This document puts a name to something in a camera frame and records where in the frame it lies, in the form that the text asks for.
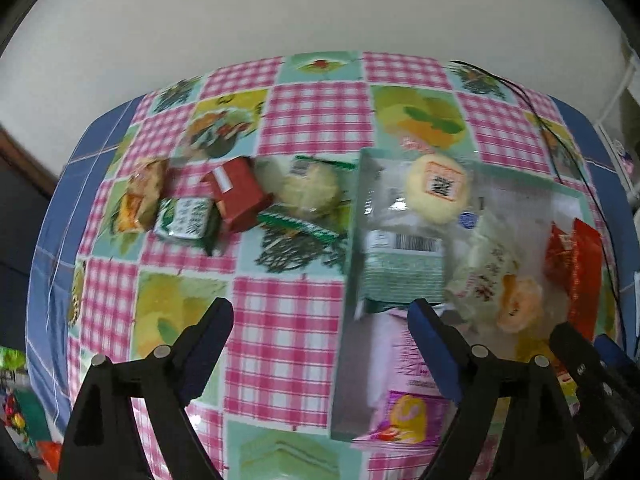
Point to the round pastry green wrapper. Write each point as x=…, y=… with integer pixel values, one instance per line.
x=310, y=187

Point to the wrapped round yellow pastry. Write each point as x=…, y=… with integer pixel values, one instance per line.
x=435, y=185

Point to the red snack box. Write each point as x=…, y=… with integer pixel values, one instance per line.
x=237, y=190

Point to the brown wooden frame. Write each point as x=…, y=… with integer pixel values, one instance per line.
x=25, y=157

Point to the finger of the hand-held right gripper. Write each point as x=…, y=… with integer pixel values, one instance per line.
x=580, y=360
x=617, y=360

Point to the orange yellow snack packet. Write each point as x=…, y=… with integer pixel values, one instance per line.
x=142, y=190

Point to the purple snack packet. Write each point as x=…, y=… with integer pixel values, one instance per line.
x=405, y=415

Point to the clear plastic tray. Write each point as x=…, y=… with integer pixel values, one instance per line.
x=515, y=200

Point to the green printed bag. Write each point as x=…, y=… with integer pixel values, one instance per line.
x=12, y=360

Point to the green white snack packet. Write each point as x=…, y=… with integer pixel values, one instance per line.
x=182, y=217

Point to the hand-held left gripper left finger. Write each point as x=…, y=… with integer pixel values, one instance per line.
x=200, y=370

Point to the green barcode snack packet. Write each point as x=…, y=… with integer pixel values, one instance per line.
x=400, y=270

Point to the cream calligraphy snack packet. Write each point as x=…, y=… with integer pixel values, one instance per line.
x=487, y=265

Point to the peach pastry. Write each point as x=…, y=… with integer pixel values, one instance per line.
x=520, y=302

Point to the white rack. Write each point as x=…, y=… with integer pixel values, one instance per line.
x=627, y=75

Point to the red patterned snack packet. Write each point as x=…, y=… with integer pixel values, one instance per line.
x=585, y=280

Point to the dark cabinet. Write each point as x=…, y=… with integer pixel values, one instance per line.
x=15, y=235

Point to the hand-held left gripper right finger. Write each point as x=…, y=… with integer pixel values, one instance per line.
x=440, y=355

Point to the orange plastic bag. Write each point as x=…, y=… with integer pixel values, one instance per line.
x=50, y=455

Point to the blue plaid cloth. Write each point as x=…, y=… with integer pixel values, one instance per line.
x=50, y=260

